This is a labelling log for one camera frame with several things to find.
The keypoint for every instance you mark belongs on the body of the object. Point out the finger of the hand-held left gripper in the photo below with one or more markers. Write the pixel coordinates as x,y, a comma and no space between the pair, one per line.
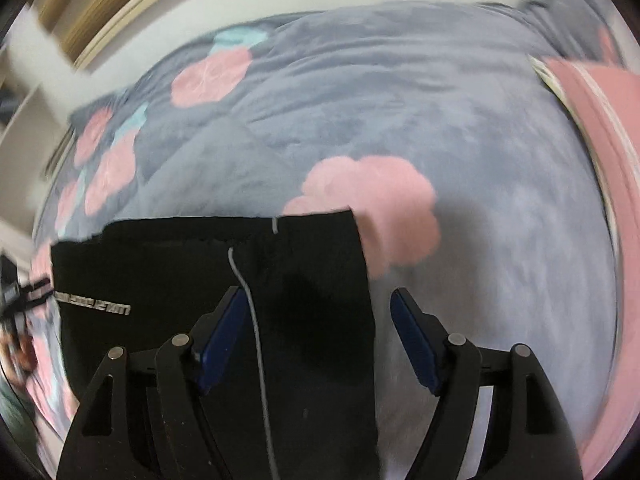
36,290

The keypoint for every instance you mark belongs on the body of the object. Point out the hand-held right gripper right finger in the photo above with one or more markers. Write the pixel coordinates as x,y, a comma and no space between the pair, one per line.
412,340

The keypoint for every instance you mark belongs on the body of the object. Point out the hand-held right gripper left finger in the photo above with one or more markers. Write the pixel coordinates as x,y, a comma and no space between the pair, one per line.
225,340

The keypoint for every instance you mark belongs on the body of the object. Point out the black hooded jacket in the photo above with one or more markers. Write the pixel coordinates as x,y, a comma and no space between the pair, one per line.
310,310

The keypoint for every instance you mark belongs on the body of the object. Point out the white bookshelf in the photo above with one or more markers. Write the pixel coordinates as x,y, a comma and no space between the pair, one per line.
30,110

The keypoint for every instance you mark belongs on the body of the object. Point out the grey floral blanket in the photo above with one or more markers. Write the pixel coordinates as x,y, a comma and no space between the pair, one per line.
400,110

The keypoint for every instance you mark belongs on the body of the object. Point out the pink pillow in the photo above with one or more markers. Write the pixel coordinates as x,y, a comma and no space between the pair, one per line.
605,160

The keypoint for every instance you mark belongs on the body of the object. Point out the striped window blind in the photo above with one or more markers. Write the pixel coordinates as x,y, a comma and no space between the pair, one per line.
105,5

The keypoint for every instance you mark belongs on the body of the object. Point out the grey cushion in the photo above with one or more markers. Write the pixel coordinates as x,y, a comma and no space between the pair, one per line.
575,15

